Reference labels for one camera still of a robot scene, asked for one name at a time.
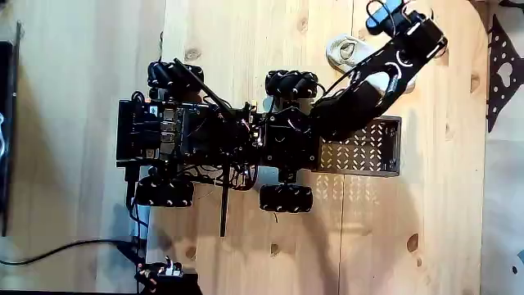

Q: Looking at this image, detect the white sock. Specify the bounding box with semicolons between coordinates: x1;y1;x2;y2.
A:
325;34;417;96

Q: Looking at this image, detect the black mecanum wheel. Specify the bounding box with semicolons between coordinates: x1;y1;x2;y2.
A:
264;69;320;101
258;184;314;215
134;175;196;208
147;60;205;100

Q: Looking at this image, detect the black monitor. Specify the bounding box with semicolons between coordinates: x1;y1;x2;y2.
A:
0;21;23;238

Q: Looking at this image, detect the blue and black camera box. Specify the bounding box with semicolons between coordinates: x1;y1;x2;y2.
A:
365;0;404;36

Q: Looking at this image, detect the black flat strap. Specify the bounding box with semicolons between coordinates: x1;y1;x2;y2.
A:
219;161;231;238

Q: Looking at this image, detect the black power cable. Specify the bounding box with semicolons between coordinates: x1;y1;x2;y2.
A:
0;238;142;267

